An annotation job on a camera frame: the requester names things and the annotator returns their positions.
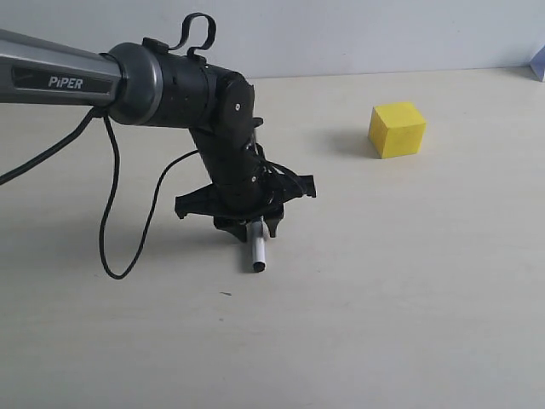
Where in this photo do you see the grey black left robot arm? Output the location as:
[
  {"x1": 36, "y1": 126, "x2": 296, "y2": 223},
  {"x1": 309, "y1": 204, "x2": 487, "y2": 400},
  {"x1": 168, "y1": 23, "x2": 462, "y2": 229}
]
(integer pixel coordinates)
[{"x1": 1, "y1": 31, "x2": 316, "y2": 239}]

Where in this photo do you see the black and white marker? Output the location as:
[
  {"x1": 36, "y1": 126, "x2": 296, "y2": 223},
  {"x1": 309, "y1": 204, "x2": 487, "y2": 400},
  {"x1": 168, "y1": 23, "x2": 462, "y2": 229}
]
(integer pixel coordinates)
[{"x1": 247, "y1": 220, "x2": 267, "y2": 273}]

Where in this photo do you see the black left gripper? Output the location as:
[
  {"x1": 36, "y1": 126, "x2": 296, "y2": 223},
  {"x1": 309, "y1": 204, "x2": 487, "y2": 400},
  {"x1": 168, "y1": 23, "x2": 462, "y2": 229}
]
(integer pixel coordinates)
[{"x1": 175, "y1": 129, "x2": 317, "y2": 242}]

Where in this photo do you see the blue paper object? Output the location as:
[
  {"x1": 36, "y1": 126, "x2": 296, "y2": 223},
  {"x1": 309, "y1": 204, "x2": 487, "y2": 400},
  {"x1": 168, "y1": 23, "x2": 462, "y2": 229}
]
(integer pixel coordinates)
[{"x1": 529, "y1": 46, "x2": 545, "y2": 83}]

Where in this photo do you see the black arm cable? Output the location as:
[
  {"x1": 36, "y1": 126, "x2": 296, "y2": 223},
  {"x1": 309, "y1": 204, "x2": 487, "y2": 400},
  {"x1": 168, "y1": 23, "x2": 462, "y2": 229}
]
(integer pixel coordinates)
[{"x1": 0, "y1": 12, "x2": 218, "y2": 280}]

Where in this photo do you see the yellow foam cube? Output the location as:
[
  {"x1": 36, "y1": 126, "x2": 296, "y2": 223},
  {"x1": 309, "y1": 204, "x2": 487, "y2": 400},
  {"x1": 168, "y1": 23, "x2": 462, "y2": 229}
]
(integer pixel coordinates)
[{"x1": 368, "y1": 101, "x2": 427, "y2": 159}]

